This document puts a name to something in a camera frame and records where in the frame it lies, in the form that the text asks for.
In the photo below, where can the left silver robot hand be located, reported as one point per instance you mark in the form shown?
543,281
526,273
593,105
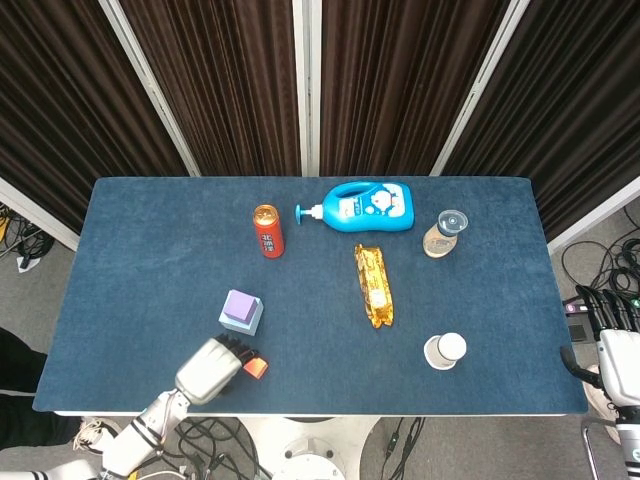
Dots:
207,372

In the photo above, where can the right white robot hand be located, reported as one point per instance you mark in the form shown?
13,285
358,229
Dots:
620,365

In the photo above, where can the small orange block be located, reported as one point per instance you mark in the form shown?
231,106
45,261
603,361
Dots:
256,369

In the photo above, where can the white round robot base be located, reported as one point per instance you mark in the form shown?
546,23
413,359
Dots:
310,445

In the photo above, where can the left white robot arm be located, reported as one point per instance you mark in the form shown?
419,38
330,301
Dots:
130,445

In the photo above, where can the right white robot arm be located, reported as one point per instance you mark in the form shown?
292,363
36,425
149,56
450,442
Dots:
630,445

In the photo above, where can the white sneaker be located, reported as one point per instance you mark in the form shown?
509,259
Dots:
597,400

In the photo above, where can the black power strip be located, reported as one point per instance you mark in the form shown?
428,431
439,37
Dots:
577,330

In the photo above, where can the large light blue cube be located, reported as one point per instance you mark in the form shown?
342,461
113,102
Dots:
250,325

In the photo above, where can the blue fabric table cover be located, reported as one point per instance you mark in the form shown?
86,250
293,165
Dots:
150,250

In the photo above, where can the red soda can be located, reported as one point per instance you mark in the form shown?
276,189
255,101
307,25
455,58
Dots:
270,235

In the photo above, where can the white paper cup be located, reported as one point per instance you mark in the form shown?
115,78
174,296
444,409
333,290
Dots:
447,350

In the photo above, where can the golden snack package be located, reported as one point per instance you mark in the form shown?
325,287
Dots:
375,285

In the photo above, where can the person's black trouser leg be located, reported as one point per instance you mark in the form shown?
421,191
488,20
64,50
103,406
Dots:
25,425

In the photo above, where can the blue pump lotion bottle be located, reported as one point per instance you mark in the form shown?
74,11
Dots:
365,210

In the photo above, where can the dark brown pleated curtain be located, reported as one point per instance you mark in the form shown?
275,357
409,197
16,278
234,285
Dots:
575,100
400,90
60,100
225,90

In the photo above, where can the white partition bottom rail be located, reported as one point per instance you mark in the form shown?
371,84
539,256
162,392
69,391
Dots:
595,220
35,212

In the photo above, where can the white partition frame post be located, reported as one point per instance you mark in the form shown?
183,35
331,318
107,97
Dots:
480,90
150,90
306,90

